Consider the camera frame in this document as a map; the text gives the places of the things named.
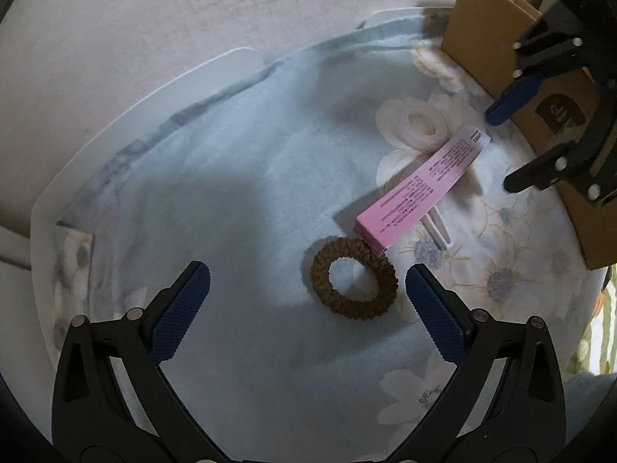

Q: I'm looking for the pink paper box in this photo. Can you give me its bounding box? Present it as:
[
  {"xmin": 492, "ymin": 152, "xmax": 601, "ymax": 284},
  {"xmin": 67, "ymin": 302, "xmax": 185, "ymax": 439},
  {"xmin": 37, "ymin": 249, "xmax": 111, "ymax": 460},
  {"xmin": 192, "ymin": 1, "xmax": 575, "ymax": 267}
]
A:
[{"xmin": 356, "ymin": 124, "xmax": 492, "ymax": 257}]

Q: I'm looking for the white tape roll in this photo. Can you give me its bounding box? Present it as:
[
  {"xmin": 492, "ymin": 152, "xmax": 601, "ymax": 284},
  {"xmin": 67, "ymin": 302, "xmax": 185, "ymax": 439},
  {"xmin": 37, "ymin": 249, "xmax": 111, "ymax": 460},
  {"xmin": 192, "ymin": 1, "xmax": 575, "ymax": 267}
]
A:
[{"xmin": 395, "ymin": 108, "xmax": 449, "ymax": 148}]

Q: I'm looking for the brown scrunchie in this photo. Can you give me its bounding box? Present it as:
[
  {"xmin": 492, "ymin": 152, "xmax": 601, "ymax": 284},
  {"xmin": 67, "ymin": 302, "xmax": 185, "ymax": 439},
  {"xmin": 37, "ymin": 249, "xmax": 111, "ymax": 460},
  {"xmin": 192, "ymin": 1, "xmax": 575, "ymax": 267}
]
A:
[{"xmin": 310, "ymin": 237, "xmax": 399, "ymax": 320}]

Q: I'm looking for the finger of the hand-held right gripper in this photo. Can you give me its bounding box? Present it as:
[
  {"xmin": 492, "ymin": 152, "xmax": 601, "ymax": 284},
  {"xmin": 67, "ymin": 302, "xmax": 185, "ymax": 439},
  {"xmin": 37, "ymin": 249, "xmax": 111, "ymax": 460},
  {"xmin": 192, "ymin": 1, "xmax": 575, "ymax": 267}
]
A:
[
  {"xmin": 484, "ymin": 19, "xmax": 598, "ymax": 126},
  {"xmin": 504, "ymin": 91, "xmax": 617, "ymax": 209}
]

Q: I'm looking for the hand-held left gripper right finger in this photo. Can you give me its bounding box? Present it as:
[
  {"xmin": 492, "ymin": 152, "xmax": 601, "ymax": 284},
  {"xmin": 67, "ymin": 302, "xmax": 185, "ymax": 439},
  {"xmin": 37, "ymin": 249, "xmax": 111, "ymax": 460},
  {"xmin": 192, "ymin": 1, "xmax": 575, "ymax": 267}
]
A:
[{"xmin": 386, "ymin": 264, "xmax": 567, "ymax": 463}]

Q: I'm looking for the pale green cloth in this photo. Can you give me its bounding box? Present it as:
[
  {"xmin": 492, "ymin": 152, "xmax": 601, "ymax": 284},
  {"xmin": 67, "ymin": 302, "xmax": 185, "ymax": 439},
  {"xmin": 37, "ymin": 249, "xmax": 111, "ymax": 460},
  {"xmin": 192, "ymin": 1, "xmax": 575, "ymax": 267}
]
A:
[{"xmin": 571, "ymin": 270, "xmax": 617, "ymax": 377}]

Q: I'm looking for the light blue floral blanket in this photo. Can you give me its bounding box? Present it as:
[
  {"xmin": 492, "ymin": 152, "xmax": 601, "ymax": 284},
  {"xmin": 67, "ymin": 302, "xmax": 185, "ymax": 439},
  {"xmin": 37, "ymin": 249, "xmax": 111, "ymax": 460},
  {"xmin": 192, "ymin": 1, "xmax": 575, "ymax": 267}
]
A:
[{"xmin": 55, "ymin": 7, "xmax": 608, "ymax": 463}]

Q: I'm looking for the cardboard box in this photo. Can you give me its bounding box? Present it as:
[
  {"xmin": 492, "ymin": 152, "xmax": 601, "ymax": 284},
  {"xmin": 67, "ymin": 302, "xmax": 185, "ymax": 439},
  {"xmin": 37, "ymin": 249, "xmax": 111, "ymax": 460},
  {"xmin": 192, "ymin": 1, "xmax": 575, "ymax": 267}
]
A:
[{"xmin": 441, "ymin": 0, "xmax": 617, "ymax": 271}]

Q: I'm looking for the small white plastic piece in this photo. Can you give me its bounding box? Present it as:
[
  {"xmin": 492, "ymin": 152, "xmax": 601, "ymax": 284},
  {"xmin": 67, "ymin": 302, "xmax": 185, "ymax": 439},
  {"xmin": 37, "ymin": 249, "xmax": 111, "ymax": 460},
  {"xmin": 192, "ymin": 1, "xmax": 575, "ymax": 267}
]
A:
[{"xmin": 420, "ymin": 206, "xmax": 453, "ymax": 250}]

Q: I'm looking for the white desktop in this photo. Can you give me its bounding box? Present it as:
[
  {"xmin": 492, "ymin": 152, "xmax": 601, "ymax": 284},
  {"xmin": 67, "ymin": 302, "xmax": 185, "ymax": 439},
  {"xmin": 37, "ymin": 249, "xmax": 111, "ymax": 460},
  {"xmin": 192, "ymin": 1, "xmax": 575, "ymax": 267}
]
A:
[{"xmin": 30, "ymin": 6, "xmax": 459, "ymax": 382}]

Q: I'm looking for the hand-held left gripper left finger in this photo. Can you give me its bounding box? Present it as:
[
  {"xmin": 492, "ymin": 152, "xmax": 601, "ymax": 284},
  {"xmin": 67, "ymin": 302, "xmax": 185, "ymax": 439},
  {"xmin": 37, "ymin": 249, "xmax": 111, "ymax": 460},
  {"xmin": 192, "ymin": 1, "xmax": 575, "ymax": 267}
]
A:
[{"xmin": 51, "ymin": 260, "xmax": 227, "ymax": 463}]

